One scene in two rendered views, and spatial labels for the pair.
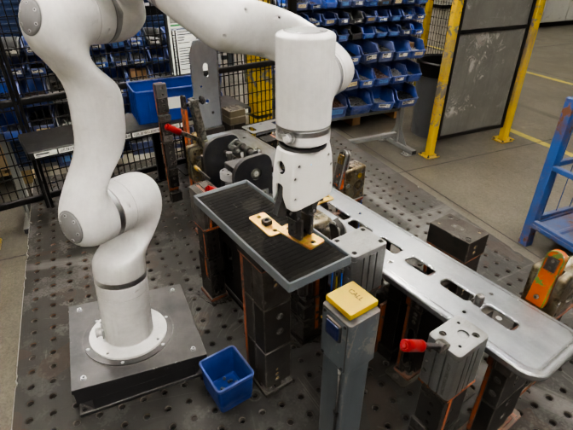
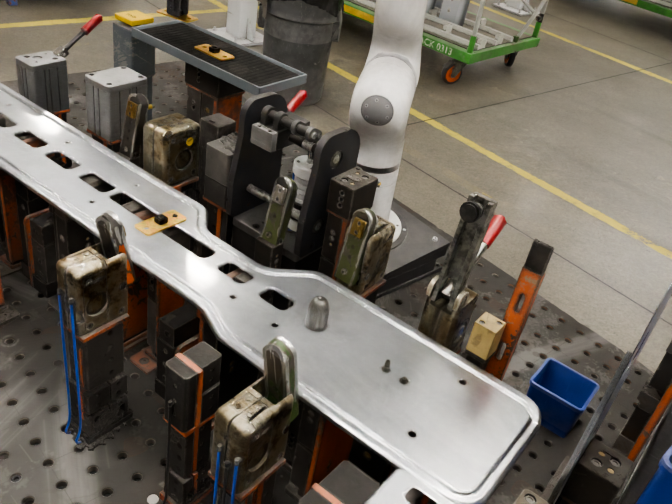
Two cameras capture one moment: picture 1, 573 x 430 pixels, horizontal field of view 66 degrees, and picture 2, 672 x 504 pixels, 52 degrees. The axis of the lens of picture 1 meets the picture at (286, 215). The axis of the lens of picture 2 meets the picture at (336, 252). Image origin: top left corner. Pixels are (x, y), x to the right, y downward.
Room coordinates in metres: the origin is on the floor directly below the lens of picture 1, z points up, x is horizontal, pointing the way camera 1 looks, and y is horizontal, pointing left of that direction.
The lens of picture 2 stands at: (2.12, -0.19, 1.65)
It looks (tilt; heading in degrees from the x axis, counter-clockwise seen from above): 34 degrees down; 157
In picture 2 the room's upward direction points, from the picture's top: 11 degrees clockwise
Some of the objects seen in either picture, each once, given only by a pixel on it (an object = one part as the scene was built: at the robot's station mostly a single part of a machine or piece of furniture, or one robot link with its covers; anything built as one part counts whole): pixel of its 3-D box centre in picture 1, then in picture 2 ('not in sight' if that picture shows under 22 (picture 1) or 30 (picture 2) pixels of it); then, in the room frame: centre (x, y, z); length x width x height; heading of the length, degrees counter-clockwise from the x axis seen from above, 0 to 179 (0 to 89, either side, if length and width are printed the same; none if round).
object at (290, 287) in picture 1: (263, 226); (216, 54); (0.75, 0.05, 1.16); 0.37 x 0.14 x 0.02; 35
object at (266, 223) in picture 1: (266, 222); (214, 50); (0.75, 0.04, 1.17); 0.08 x 0.04 x 0.01; 34
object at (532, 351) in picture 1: (326, 204); (149, 221); (1.11, -0.11, 1.00); 1.38 x 0.22 x 0.02; 35
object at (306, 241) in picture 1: (300, 233); (177, 13); (0.65, -0.02, 1.21); 0.08 x 0.04 x 0.01; 44
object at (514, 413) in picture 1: (503, 384); not in sight; (0.61, -0.46, 0.84); 0.18 x 0.06 x 0.29; 125
